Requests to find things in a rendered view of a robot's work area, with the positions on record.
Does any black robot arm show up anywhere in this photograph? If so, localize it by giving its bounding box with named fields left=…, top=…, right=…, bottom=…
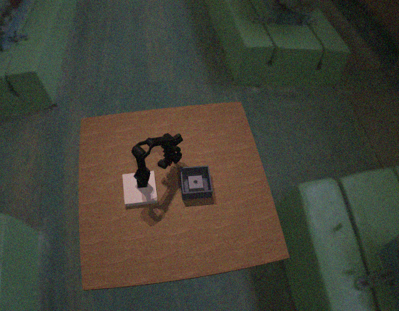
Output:
left=131, top=133, right=183, bottom=188

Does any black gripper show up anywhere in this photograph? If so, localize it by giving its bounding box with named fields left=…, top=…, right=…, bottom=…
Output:
left=158, top=145, right=181, bottom=169

